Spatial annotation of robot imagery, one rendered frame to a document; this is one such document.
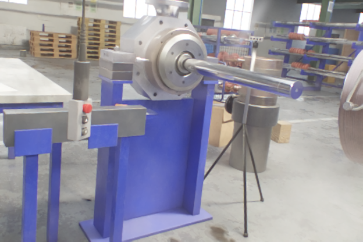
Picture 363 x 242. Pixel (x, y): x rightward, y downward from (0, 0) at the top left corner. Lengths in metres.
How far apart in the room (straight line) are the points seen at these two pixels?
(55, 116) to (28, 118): 0.11
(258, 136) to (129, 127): 1.88
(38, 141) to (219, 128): 2.73
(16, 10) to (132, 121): 11.87
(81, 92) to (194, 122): 1.42
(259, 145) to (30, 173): 2.29
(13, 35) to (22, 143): 11.81
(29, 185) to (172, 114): 1.03
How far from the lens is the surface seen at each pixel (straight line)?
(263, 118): 3.36
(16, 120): 1.61
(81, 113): 1.13
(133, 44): 2.02
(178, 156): 2.49
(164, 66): 1.93
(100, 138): 1.72
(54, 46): 11.88
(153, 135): 2.33
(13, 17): 13.47
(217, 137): 4.11
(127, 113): 1.75
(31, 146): 1.64
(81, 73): 1.11
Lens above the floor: 1.27
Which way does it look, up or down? 12 degrees down
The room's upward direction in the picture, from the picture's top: 6 degrees clockwise
